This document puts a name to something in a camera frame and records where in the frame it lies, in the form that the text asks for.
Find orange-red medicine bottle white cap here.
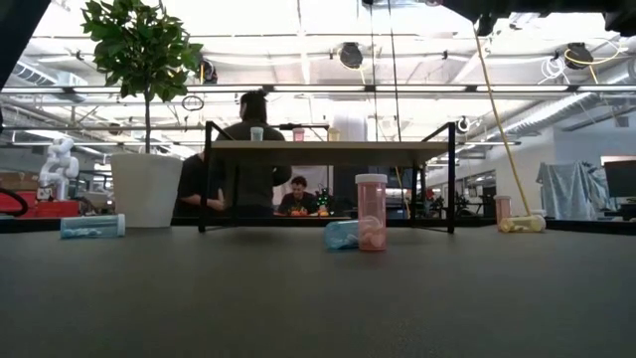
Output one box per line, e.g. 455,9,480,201
493,194,513,225
354,173,389,253

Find person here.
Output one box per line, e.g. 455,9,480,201
172,151,226,219
213,89,294,219
275,174,319,218

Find white round plant pot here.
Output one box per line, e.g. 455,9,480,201
109,152,185,229

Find green leafy potted tree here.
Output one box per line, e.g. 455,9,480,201
81,0,204,155

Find grey draped cloth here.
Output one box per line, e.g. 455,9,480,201
535,160,610,222

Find red storage box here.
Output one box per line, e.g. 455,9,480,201
0,191,81,220

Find brown cardboard box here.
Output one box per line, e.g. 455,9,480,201
0,171,41,193

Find black computer monitor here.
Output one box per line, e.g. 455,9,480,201
602,158,636,221

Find wooden shelf with black frame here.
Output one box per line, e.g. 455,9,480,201
197,120,457,235

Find black hanging cable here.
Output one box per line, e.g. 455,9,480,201
385,0,403,143

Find black hanging ring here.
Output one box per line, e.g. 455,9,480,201
181,94,206,113

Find orange-yellow hanging cable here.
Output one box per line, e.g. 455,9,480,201
471,27,533,218

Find silver ceiling air duct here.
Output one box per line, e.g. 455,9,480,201
489,62,636,143

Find white coiled cable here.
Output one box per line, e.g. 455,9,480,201
540,55,568,85

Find black looped cable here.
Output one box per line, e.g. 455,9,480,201
0,187,30,218

